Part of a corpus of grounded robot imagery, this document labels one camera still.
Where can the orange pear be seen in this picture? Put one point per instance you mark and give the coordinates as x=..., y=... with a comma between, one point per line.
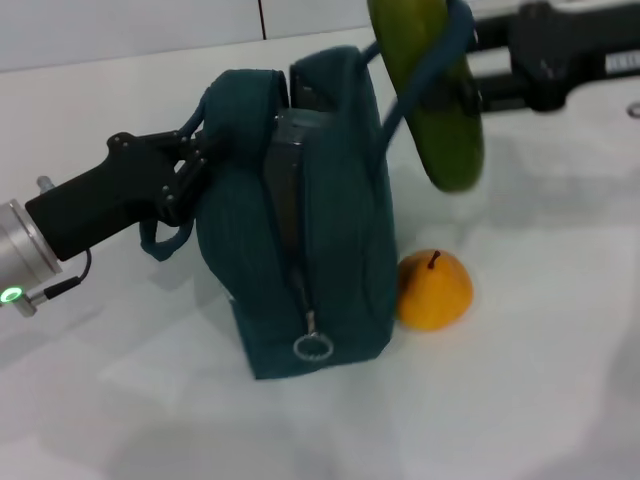
x=435, y=295

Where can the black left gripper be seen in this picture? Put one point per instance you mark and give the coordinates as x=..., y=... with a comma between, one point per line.
x=110, y=195

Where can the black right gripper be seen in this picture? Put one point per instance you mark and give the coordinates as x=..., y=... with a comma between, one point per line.
x=560, y=50

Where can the clear blue-rimmed food container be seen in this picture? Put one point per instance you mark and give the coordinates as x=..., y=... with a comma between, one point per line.
x=285, y=170

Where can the green cucumber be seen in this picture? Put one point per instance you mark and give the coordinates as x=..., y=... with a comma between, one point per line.
x=450, y=140

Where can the dark teal fabric bag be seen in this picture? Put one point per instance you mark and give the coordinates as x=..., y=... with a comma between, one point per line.
x=340, y=225

